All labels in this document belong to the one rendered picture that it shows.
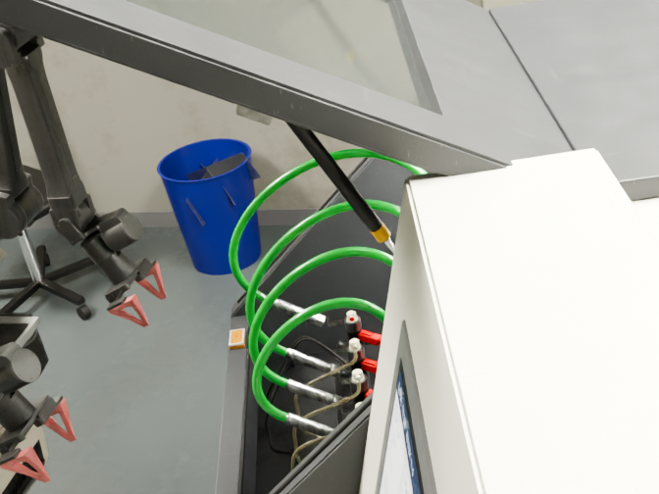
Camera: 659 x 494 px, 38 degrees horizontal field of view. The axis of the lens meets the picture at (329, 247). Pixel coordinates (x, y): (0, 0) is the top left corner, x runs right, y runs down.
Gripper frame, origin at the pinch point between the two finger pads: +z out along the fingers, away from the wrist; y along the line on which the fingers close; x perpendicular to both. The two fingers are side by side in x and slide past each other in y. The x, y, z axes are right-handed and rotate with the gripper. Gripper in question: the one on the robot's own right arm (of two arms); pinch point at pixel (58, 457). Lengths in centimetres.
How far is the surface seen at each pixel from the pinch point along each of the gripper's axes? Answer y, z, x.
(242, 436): 12.1, 17.2, -23.1
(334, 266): 53, 13, -35
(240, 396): 22.3, 15.4, -20.0
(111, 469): 94, 61, 100
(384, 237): -6, -13, -77
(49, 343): 158, 36, 150
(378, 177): 56, 2, -52
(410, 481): -38, -2, -80
